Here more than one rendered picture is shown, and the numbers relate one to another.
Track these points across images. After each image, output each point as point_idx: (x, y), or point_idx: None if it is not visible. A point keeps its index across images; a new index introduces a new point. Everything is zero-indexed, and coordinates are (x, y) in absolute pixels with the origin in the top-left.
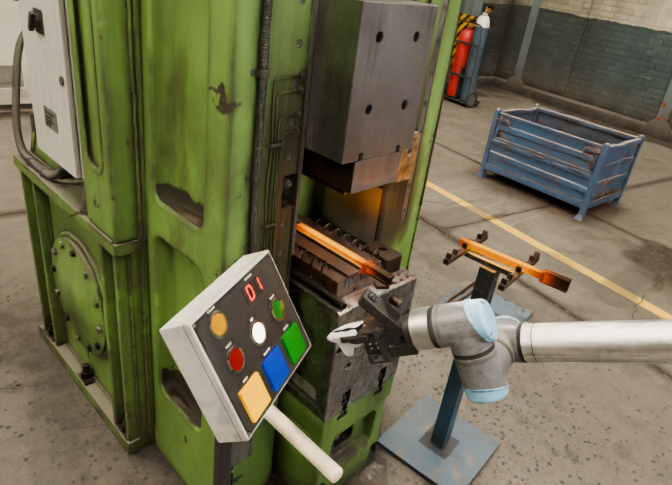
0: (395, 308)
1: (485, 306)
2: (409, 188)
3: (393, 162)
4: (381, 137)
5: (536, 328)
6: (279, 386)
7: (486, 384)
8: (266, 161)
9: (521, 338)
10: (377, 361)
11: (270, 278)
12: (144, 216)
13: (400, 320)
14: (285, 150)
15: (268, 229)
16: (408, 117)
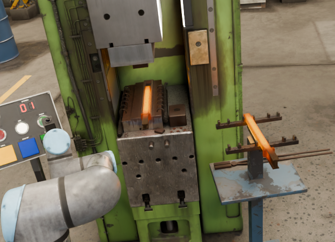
0: (174, 149)
1: (55, 133)
2: (215, 71)
3: (145, 50)
4: (126, 33)
5: (93, 157)
6: (26, 156)
7: (52, 177)
8: (72, 45)
9: (88, 161)
10: (170, 183)
11: (44, 105)
12: None
13: None
14: (85, 39)
15: (85, 83)
16: (149, 21)
